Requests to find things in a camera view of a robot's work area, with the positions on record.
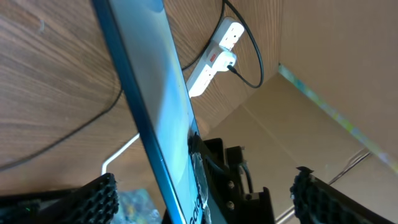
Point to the white USB charger plug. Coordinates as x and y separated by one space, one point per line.
223 60

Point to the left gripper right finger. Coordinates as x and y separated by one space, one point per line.
317 202

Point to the white power strip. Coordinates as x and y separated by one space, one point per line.
225 38

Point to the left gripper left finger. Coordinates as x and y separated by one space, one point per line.
96 202

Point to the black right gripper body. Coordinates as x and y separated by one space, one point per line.
224 184

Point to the blue Samsung Galaxy smartphone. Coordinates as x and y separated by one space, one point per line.
140 43

